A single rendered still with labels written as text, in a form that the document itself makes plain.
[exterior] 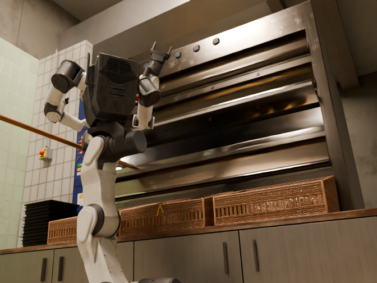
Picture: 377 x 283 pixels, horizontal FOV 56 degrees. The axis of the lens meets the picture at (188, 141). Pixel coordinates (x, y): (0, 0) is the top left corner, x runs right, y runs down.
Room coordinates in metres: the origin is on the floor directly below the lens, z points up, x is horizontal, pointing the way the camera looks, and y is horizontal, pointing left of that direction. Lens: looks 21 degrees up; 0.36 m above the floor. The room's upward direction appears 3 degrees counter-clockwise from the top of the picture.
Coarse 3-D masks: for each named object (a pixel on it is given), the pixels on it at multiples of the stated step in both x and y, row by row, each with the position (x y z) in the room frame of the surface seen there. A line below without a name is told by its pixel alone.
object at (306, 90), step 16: (256, 96) 2.02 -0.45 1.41; (272, 96) 1.99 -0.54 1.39; (288, 96) 1.98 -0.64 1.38; (304, 96) 1.98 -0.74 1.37; (208, 112) 2.18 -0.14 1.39; (224, 112) 2.18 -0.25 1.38; (240, 112) 2.18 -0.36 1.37; (256, 112) 2.17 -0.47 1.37; (272, 112) 2.17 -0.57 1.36; (144, 128) 2.42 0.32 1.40; (160, 128) 2.40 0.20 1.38; (176, 128) 2.40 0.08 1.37; (192, 128) 2.39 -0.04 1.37; (208, 128) 2.39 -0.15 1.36
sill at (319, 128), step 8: (312, 128) 2.02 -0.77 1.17; (320, 128) 2.00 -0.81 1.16; (272, 136) 2.14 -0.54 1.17; (280, 136) 2.12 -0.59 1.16; (288, 136) 2.09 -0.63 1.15; (296, 136) 2.07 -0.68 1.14; (232, 144) 2.27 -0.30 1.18; (240, 144) 2.24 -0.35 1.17; (248, 144) 2.22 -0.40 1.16; (256, 144) 2.19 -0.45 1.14; (200, 152) 2.38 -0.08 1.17; (208, 152) 2.35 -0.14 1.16; (216, 152) 2.32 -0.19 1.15; (160, 160) 2.53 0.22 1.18; (168, 160) 2.50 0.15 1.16; (176, 160) 2.47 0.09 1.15; (128, 168) 2.67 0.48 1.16; (136, 168) 2.64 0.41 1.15
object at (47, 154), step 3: (42, 150) 3.04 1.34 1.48; (45, 150) 3.02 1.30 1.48; (48, 150) 3.03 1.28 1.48; (51, 150) 3.06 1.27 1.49; (45, 153) 3.02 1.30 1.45; (48, 153) 3.03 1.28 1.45; (51, 153) 3.06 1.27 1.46; (39, 156) 3.05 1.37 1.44; (42, 156) 3.03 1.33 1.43; (45, 156) 3.02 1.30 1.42; (48, 156) 3.04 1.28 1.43; (51, 156) 3.06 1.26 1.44; (42, 159) 3.07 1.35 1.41; (45, 159) 3.08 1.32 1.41; (48, 159) 3.08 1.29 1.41
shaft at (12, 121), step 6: (0, 114) 1.68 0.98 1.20; (6, 120) 1.71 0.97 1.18; (12, 120) 1.74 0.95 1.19; (18, 126) 1.79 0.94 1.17; (24, 126) 1.81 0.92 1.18; (30, 126) 1.84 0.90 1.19; (36, 132) 1.89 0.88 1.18; (42, 132) 1.92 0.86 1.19; (54, 138) 2.01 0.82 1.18; (60, 138) 2.04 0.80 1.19; (72, 144) 2.13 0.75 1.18; (78, 144) 2.18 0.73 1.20; (120, 162) 2.57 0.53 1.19
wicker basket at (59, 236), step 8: (128, 208) 2.24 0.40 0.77; (56, 224) 2.33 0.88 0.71; (64, 224) 2.29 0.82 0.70; (72, 224) 2.26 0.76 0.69; (144, 224) 2.38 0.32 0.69; (48, 232) 2.36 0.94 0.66; (56, 232) 2.33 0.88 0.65; (64, 232) 2.30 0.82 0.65; (72, 232) 2.55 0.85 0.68; (48, 240) 2.36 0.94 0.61; (56, 240) 2.33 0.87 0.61; (64, 240) 2.29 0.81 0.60; (72, 240) 2.25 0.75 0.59
